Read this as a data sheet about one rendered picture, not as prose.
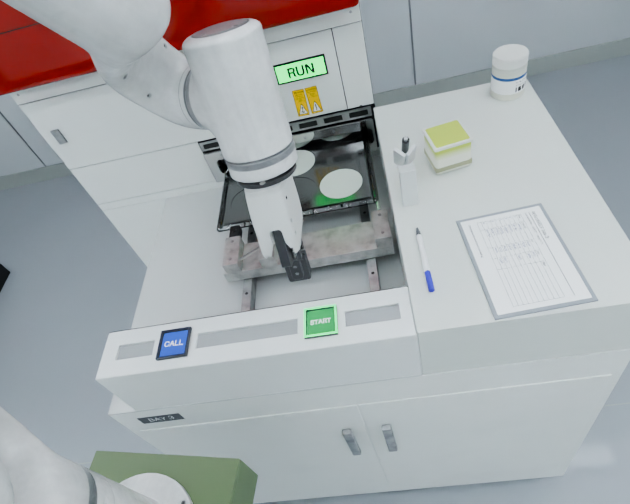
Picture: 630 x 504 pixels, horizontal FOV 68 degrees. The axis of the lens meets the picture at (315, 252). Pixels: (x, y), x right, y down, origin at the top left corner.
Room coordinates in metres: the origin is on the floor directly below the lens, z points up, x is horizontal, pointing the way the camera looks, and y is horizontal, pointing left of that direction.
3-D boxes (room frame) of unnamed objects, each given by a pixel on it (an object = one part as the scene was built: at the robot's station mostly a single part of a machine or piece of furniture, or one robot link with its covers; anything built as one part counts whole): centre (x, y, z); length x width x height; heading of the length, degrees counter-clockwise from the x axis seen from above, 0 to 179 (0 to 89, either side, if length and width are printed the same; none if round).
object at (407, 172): (0.64, -0.21, 1.03); 0.06 x 0.04 x 0.13; 167
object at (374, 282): (0.71, -0.13, 0.84); 0.50 x 0.02 x 0.03; 167
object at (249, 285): (0.78, 0.14, 0.84); 0.50 x 0.02 x 0.03; 167
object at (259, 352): (0.47, 0.15, 0.89); 0.55 x 0.09 x 0.14; 77
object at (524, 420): (0.69, -0.05, 0.41); 0.96 x 0.64 x 0.82; 77
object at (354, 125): (1.01, -0.03, 0.89); 0.44 x 0.02 x 0.10; 77
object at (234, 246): (0.73, 0.17, 0.89); 0.08 x 0.03 x 0.03; 167
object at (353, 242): (0.69, 0.01, 0.87); 0.36 x 0.08 x 0.03; 77
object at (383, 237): (0.65, -0.15, 0.89); 0.08 x 0.03 x 0.03; 167
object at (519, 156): (0.62, -0.35, 0.89); 0.62 x 0.35 x 0.14; 167
